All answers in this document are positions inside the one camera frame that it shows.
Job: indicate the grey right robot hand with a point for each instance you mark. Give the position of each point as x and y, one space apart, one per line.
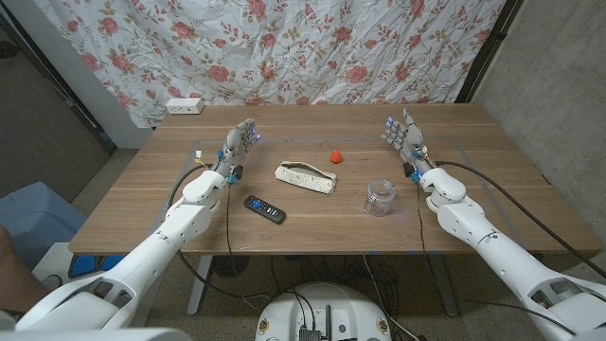
409 142

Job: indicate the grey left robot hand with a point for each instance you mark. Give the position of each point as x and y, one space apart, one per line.
234 151

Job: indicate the short red pen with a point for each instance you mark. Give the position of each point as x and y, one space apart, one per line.
335 156

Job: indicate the cream dotted pen bag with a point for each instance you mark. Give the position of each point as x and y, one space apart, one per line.
305 177

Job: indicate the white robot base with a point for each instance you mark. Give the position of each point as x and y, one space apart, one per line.
331 308

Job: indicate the person's forearm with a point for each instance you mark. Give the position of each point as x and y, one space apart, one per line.
14 274

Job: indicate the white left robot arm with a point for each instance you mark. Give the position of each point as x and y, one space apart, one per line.
184 222

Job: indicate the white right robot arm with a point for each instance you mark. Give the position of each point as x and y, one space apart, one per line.
473 227

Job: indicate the clear plastic cup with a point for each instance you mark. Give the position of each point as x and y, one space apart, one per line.
379 199

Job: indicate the black TV remote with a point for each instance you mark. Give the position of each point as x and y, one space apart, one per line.
265 209

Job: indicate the white power strip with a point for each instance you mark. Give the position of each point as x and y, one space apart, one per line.
183 106

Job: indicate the black round floor disc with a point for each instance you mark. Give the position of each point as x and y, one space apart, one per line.
230 266

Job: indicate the floral fabric backdrop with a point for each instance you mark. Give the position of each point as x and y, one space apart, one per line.
284 47

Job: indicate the black stand pole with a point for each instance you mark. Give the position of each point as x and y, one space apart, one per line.
487 52

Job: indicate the white table leg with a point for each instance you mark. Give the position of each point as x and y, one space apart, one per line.
200 284

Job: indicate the grey table leg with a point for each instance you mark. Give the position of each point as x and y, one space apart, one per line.
444 284

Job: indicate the blue floor pad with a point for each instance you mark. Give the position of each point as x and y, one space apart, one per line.
90 266

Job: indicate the blue plastic bin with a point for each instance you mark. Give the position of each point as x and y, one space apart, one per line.
33 213

